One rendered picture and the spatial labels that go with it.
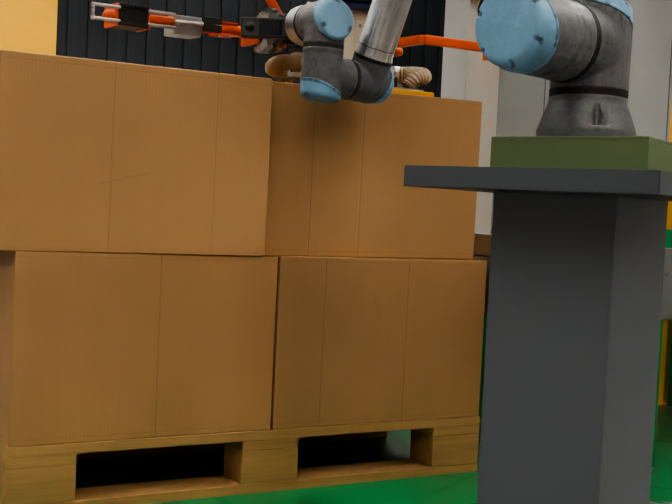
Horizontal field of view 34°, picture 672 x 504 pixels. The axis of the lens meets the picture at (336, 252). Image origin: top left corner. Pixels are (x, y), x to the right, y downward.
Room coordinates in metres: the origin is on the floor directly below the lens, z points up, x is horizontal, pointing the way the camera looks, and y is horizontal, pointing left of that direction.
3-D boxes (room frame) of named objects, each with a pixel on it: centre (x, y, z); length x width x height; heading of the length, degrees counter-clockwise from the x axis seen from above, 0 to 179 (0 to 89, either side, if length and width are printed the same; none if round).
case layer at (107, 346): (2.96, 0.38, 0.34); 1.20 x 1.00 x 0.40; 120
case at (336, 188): (2.85, 0.01, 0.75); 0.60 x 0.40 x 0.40; 118
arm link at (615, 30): (2.15, -0.47, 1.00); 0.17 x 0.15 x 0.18; 134
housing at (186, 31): (2.61, 0.38, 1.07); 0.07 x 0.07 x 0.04; 32
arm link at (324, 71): (2.46, 0.04, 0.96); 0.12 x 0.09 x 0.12; 134
